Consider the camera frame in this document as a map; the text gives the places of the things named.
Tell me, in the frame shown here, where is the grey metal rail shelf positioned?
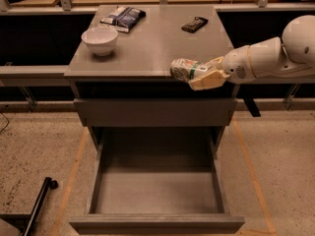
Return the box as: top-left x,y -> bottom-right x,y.
0,62 -> 315,87

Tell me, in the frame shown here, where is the blue chip bag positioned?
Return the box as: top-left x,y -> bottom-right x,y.
99,6 -> 146,33

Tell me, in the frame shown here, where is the grey drawer cabinet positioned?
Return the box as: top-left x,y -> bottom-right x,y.
64,5 -> 238,147

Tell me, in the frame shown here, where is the black cable on floor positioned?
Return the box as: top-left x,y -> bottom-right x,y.
0,111 -> 10,135

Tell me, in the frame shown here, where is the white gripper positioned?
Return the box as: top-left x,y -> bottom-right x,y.
188,45 -> 255,90

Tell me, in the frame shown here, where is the white ceramic bowl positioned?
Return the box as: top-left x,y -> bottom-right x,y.
81,27 -> 118,56

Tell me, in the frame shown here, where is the open grey middle drawer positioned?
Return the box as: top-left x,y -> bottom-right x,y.
69,127 -> 244,235

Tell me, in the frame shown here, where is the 7up soda can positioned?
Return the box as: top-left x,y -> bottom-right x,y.
170,58 -> 211,83

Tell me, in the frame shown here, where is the black chair leg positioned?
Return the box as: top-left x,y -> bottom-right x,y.
0,177 -> 58,236

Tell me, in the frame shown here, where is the closed grey top drawer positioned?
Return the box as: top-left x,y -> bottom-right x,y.
74,98 -> 237,127

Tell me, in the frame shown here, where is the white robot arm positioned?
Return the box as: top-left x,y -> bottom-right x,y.
188,15 -> 315,90

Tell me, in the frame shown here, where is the black calculator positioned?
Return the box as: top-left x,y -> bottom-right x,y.
181,17 -> 208,33

